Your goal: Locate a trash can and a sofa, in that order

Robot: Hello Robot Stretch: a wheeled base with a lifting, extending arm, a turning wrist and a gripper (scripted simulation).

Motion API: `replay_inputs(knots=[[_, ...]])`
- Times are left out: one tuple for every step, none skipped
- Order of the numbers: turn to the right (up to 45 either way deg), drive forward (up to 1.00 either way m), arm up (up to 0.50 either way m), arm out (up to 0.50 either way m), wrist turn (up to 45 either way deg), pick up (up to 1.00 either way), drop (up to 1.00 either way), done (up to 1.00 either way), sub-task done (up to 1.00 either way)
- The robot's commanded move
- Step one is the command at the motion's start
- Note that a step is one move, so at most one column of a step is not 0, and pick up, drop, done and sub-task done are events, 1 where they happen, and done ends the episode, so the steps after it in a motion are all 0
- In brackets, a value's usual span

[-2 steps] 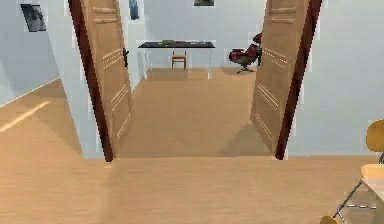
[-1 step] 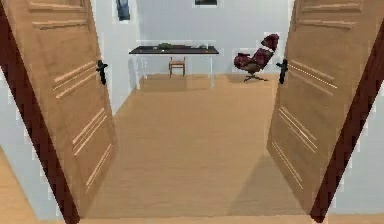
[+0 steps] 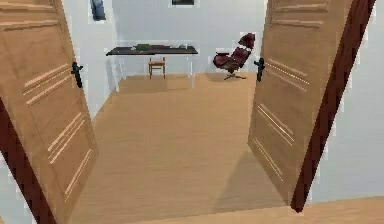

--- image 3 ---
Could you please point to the small brown wooden chair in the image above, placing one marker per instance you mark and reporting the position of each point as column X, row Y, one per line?
column 157, row 66

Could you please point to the dark red lounge chair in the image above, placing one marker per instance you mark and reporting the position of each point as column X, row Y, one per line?
column 235, row 56

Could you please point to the black top white leg table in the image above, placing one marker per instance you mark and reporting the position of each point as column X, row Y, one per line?
column 156, row 51

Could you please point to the dark green object on table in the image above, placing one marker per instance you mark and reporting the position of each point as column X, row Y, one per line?
column 144, row 47

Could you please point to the light wooden room door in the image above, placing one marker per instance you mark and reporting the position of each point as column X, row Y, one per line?
column 40, row 110
column 293, row 100

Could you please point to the dark blue framed wall picture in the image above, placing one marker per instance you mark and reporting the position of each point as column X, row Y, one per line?
column 97, row 9

